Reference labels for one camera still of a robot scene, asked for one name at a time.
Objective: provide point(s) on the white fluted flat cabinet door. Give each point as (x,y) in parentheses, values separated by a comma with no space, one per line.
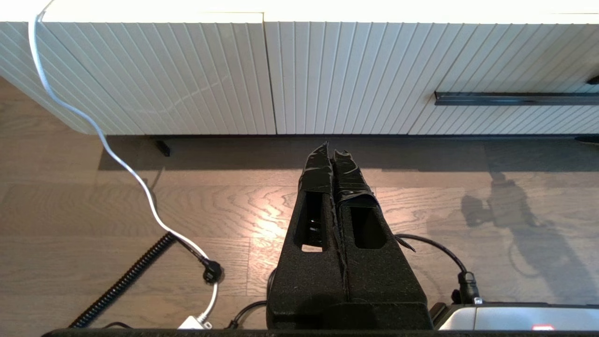
(351,70)

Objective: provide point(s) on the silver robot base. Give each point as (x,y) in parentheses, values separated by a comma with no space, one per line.
(514,318)

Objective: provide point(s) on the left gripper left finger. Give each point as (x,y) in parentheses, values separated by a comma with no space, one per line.
(304,281)

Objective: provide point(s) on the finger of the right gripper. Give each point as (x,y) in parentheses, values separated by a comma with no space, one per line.
(590,139)
(594,80)

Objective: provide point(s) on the white power strip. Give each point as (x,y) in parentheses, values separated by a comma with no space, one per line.
(192,323)

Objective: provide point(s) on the cream TV cabinet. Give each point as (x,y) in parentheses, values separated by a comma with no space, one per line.
(374,9)

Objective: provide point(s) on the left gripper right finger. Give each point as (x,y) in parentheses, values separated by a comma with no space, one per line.
(383,281)

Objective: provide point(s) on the white fluted drawer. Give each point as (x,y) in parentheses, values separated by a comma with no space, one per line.
(514,61)

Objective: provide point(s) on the white fluted curved cabinet panel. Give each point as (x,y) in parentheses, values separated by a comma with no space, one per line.
(164,70)

